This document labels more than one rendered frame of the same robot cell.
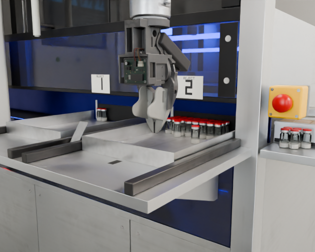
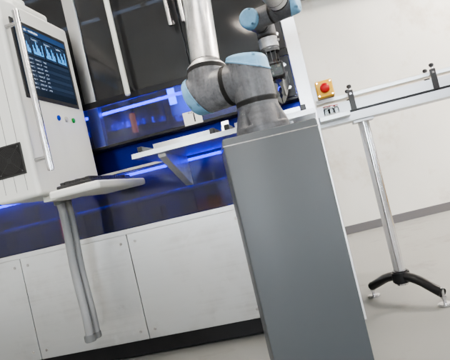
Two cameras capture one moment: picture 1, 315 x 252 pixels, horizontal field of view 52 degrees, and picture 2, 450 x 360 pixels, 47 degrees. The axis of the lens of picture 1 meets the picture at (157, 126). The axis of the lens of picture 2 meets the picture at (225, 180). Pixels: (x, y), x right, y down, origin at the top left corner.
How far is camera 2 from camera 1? 1.61 m
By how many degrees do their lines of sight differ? 29
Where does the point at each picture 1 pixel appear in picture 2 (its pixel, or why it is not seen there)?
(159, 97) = (283, 83)
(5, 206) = not seen: hidden behind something
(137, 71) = (276, 69)
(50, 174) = not seen: hidden behind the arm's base
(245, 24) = (291, 55)
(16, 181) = (98, 244)
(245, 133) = not seen: hidden behind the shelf
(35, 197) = (128, 247)
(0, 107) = (92, 164)
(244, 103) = (303, 96)
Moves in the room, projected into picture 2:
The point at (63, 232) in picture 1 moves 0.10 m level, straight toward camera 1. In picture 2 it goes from (172, 260) to (186, 258)
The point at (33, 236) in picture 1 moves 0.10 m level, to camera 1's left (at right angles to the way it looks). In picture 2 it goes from (131, 290) to (109, 296)
